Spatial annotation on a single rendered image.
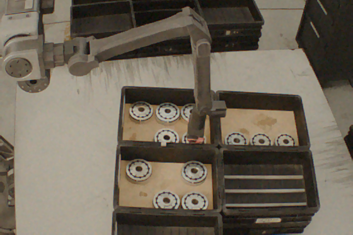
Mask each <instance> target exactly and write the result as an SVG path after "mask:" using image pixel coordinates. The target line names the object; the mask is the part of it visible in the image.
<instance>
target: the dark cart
mask: <svg viewBox="0 0 353 235"><path fill-rule="evenodd" d="M295 41H296V42H297V44H298V48H299V49H303V50H304V52H305V55H306V57H307V59H308V61H309V63H310V65H311V67H312V68H313V70H314V73H315V76H316V78H317V79H318V81H319V83H320V86H321V87H322V86H323V84H324V81H333V80H335V81H339V80H345V79H353V0H306V2H305V5H304V10H303V13H302V17H301V21H300V24H299V28H298V31H297V34H296V38H295Z"/></svg>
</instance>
